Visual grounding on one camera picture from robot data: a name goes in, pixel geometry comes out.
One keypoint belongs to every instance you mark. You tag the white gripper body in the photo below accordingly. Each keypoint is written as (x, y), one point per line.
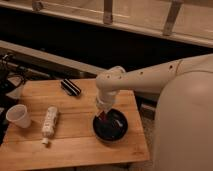
(105, 100)

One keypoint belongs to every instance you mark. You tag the red pepper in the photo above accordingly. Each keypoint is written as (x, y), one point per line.
(102, 116)

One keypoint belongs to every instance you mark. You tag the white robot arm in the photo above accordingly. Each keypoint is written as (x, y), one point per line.
(146, 80)

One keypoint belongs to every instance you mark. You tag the black ceramic bowl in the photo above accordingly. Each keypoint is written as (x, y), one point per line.
(113, 128)

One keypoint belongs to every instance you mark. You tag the black striped rectangular box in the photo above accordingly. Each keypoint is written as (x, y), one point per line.
(70, 87)

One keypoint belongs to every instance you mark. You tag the white plastic bottle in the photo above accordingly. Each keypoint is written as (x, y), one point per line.
(49, 124)

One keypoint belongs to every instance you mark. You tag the white paper cup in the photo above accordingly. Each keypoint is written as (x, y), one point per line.
(19, 116)

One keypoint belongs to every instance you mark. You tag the black equipment with cables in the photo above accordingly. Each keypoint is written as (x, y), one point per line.
(11, 84)

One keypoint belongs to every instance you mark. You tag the metal railing frame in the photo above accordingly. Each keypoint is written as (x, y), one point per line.
(188, 21)

